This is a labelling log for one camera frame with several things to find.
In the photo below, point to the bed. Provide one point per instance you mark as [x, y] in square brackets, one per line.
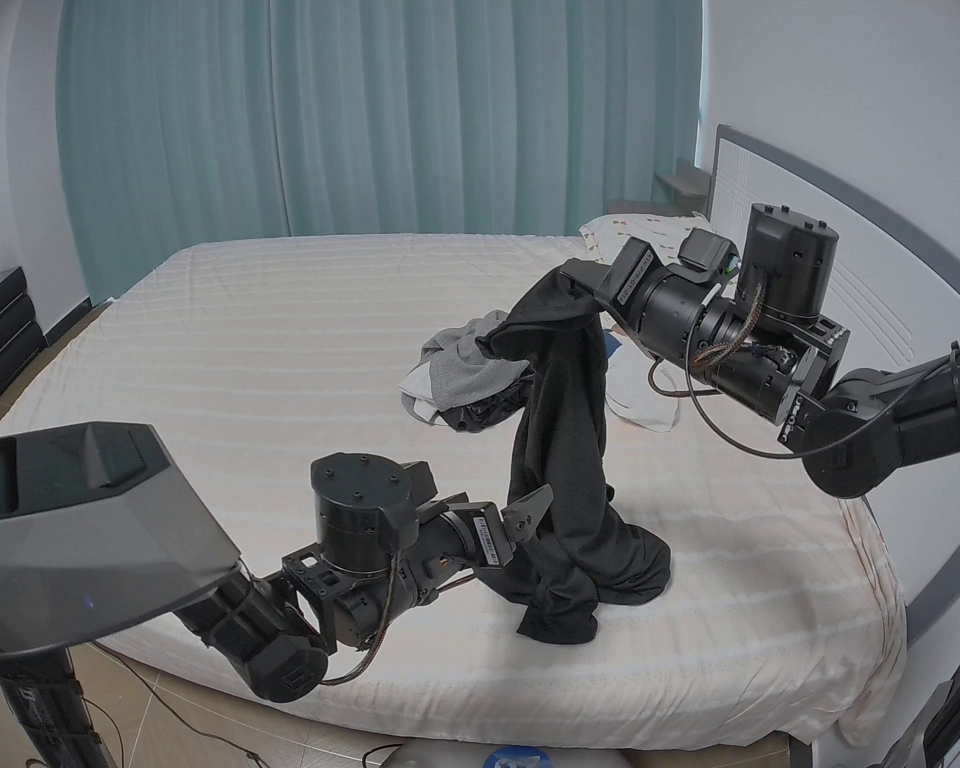
[262, 337]

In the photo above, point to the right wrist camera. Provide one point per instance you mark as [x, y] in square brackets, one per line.
[709, 249]

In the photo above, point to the grey bedside table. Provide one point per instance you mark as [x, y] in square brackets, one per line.
[679, 184]

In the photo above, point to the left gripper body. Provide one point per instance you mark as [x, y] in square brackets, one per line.
[480, 540]

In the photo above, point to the white printed pillow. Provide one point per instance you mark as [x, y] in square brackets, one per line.
[645, 225]

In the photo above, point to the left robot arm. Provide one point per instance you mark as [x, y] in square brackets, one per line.
[112, 525]

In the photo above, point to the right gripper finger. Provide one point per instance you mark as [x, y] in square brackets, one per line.
[585, 277]

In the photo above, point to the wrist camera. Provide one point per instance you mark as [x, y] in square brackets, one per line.
[420, 480]
[709, 249]

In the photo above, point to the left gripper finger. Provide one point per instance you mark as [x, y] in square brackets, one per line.
[525, 514]

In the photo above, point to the pile of clothes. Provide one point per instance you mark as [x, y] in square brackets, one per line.
[465, 360]

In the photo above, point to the black chest of drawers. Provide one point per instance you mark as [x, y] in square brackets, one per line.
[19, 322]

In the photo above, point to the black T-shirt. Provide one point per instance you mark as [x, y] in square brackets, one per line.
[562, 412]

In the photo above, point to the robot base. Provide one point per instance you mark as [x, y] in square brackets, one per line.
[480, 756]

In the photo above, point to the blue-green curtain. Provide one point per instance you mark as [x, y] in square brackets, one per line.
[172, 150]
[487, 112]

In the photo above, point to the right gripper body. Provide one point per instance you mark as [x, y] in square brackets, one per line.
[660, 307]

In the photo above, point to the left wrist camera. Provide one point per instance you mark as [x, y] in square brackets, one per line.
[420, 480]

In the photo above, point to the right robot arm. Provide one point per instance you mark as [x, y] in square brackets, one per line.
[787, 262]

